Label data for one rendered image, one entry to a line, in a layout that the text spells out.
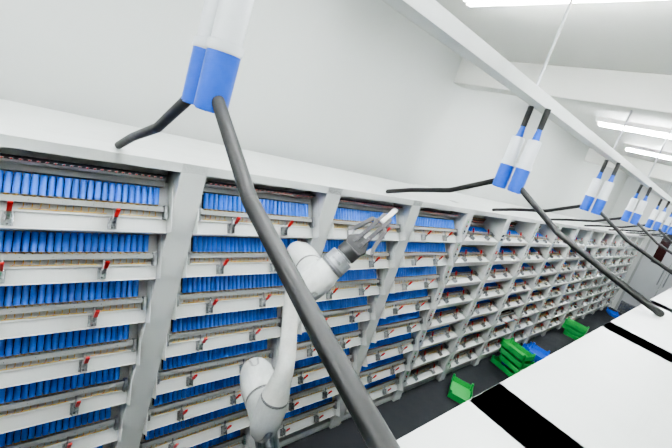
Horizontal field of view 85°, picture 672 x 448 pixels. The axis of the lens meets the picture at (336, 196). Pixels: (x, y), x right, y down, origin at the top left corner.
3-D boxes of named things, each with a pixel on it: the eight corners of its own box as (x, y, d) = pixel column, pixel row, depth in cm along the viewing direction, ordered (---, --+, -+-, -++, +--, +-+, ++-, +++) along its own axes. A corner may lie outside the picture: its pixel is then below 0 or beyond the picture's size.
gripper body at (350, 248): (351, 264, 119) (373, 245, 120) (334, 244, 121) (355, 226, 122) (352, 266, 126) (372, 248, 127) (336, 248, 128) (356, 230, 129)
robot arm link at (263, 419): (260, 411, 123) (252, 381, 135) (245, 454, 126) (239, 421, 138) (296, 408, 129) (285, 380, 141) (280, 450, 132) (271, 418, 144)
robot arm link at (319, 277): (328, 265, 115) (313, 247, 127) (290, 298, 114) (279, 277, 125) (345, 285, 121) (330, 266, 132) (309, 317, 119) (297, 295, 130)
